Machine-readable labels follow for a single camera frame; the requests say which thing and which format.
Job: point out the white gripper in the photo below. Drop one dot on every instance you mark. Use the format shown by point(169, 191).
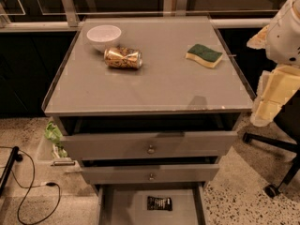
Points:
point(285, 42)

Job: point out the black rxbar chocolate wrapper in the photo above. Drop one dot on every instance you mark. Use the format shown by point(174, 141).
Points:
point(160, 204)

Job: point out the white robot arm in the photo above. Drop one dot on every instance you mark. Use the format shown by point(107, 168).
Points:
point(281, 41)

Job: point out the grey drawer cabinet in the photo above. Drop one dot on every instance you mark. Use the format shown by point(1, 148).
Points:
point(168, 93)

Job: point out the grey top drawer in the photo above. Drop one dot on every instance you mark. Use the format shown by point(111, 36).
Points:
point(148, 145)

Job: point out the grey drawer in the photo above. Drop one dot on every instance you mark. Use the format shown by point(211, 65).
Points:
point(148, 145)
point(150, 174)
point(127, 205)

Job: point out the grey middle drawer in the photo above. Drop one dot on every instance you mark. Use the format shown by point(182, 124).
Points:
point(150, 174)

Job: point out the grey bottom drawer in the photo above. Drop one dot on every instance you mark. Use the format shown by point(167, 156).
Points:
point(127, 205)

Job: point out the black office chair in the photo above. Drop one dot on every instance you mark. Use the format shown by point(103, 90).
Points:
point(288, 120)

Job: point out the green yellow sponge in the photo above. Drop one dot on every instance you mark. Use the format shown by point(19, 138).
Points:
point(204, 56)

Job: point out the gold crushed soda can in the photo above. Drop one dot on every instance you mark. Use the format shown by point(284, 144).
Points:
point(121, 57)

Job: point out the white ceramic bowl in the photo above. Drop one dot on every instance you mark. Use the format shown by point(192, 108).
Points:
point(103, 37)

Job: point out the green bag in bin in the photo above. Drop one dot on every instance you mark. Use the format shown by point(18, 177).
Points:
point(53, 134)

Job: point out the clear plastic bin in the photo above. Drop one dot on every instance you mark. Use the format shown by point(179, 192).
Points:
point(44, 155)

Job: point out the black stand leg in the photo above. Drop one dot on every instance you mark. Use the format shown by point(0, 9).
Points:
point(11, 159)

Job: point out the metal window rail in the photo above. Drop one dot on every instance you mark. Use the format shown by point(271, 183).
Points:
point(24, 27)

